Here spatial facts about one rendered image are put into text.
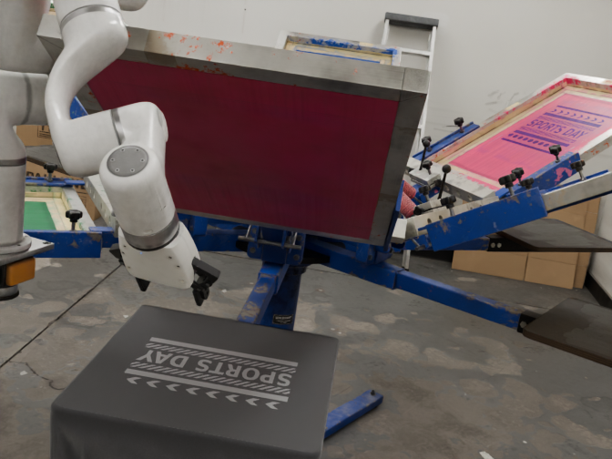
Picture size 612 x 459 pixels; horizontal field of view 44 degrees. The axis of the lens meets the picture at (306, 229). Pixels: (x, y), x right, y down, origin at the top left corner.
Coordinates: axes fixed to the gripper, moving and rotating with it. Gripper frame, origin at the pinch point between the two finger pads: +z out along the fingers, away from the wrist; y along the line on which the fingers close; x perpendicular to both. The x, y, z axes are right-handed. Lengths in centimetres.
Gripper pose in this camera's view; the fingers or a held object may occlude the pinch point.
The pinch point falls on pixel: (173, 287)
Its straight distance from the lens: 115.7
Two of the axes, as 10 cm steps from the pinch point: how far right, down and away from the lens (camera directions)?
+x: 3.1, -7.8, 5.5
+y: 9.5, 2.2, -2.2
